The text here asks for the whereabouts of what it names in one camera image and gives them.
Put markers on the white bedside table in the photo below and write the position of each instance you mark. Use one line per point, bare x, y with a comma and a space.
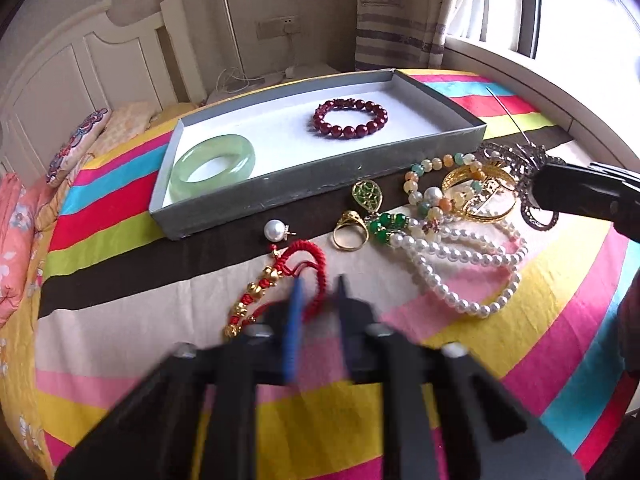
230, 83

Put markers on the silver flower brooch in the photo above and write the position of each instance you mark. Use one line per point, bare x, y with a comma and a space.
523, 162

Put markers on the gold filigree bangle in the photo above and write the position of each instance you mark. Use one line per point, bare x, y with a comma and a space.
489, 192

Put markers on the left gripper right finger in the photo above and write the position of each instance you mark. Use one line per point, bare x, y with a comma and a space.
359, 345

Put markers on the large pearl earring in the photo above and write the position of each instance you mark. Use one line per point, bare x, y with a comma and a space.
276, 231

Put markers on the striped printed curtain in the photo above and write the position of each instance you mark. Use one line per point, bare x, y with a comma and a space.
402, 33

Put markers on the green jade bangle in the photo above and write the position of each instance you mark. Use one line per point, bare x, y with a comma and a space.
215, 163

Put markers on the wall power socket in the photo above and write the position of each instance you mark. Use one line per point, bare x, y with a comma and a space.
278, 27

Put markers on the striped colourful bed sheet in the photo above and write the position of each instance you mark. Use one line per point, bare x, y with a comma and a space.
107, 293

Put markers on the folded pink floral quilt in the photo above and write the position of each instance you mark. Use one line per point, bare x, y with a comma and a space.
18, 210

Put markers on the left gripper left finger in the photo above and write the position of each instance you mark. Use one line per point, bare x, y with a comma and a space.
292, 322

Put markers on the white window sill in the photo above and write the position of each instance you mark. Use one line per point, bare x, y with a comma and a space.
601, 115

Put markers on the white wooden headboard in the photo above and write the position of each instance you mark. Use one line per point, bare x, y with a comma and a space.
85, 63

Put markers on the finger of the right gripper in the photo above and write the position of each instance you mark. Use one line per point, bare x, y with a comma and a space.
613, 171
577, 190

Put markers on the embroidered patterned pillow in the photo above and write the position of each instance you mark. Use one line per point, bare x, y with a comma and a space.
77, 145

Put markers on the grey cardboard tray box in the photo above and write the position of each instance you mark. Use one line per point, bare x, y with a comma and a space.
292, 161

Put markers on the yellow textured pillow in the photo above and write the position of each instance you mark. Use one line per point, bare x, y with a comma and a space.
125, 123

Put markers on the thin white floor lamp pole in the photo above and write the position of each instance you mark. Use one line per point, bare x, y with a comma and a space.
234, 37

